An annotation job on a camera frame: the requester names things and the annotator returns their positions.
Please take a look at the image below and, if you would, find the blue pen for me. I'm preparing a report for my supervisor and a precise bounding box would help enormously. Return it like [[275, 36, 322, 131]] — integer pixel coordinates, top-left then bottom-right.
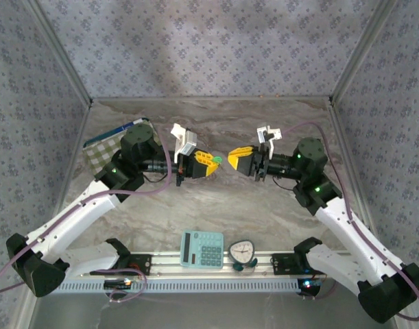
[[84, 117, 152, 147]]

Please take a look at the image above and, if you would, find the green checked cloth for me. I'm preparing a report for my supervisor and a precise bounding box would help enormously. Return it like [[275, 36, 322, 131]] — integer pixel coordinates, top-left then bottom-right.
[[84, 118, 160, 175]]

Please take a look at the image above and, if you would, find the teal calculator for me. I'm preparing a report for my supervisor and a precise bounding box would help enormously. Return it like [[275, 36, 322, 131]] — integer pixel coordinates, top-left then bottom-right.
[[180, 229, 226, 270]]

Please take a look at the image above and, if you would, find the white teal desk clock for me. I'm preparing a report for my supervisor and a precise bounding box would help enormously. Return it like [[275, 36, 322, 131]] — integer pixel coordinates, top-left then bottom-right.
[[228, 240, 259, 273]]

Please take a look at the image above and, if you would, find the small circuit board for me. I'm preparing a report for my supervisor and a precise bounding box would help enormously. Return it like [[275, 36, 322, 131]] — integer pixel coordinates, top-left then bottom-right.
[[298, 278, 323, 297], [104, 279, 133, 291]]

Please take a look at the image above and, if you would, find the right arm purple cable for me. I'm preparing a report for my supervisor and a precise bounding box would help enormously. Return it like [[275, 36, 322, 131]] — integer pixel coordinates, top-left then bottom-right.
[[280, 122, 419, 322]]

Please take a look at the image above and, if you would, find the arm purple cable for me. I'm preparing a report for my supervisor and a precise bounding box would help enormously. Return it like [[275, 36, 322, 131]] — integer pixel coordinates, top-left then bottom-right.
[[0, 135, 174, 295], [280, 122, 419, 322]]

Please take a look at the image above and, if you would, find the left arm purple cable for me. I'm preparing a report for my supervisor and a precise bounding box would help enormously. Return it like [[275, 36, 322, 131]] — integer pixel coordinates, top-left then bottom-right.
[[0, 135, 174, 295]]

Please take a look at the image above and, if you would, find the metal frame bar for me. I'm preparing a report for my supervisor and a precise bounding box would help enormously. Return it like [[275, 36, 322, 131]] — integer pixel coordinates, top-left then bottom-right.
[[327, 101, 411, 329], [22, 102, 93, 329], [328, 0, 400, 106], [25, 0, 94, 106]]

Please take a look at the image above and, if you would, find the aluminium mounting rail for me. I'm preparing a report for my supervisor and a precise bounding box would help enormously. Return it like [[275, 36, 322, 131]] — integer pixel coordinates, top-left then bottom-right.
[[128, 251, 352, 277]]

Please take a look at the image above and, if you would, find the white slotted cable duct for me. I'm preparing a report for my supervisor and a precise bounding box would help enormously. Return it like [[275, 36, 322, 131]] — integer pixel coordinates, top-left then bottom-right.
[[56, 273, 322, 295]]

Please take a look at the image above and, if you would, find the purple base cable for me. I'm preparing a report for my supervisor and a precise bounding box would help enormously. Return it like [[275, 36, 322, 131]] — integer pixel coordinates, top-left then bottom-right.
[[313, 272, 339, 300], [108, 269, 149, 304]]

